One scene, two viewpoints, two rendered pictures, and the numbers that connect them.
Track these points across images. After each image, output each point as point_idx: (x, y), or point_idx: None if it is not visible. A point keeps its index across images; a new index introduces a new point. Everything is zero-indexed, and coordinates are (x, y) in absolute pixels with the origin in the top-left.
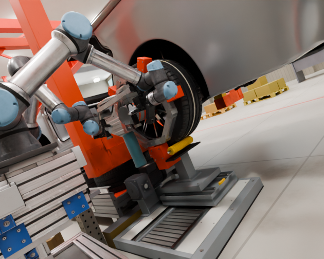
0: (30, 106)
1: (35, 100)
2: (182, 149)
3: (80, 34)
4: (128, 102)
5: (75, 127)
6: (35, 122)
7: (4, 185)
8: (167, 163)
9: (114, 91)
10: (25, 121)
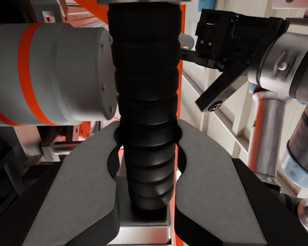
0: (278, 134)
1: (271, 145)
2: None
3: None
4: (160, 211)
5: (182, 62)
6: (269, 99)
7: None
8: None
9: (80, 134)
10: (285, 107)
